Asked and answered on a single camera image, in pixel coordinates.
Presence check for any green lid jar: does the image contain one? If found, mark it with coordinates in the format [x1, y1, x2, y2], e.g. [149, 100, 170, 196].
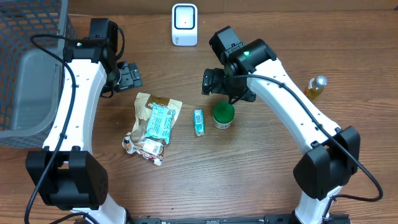
[213, 101, 235, 129]

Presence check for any teal tissue pack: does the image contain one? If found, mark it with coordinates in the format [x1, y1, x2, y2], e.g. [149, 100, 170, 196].
[194, 110, 205, 136]

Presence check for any teal snack packet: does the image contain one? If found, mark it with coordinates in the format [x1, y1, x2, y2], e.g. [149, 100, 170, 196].
[145, 103, 175, 144]

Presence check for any brown snack wrapper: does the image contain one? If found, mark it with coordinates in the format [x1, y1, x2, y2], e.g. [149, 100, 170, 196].
[122, 93, 182, 166]

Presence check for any yellow dish soap bottle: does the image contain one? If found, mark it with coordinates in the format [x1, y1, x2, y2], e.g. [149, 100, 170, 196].
[303, 75, 328, 101]

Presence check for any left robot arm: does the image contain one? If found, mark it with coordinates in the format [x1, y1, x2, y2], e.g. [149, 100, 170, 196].
[25, 18, 142, 223]

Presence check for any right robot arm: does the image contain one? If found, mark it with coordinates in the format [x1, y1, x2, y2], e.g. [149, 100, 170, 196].
[202, 26, 360, 223]

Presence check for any white barcode scanner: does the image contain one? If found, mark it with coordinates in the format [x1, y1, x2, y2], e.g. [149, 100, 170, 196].
[172, 3, 198, 47]

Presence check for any grey plastic mesh basket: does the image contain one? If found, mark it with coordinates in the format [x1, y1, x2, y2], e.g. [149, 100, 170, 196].
[1, 0, 76, 148]

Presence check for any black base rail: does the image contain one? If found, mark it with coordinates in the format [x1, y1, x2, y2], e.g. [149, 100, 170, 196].
[74, 213, 352, 224]

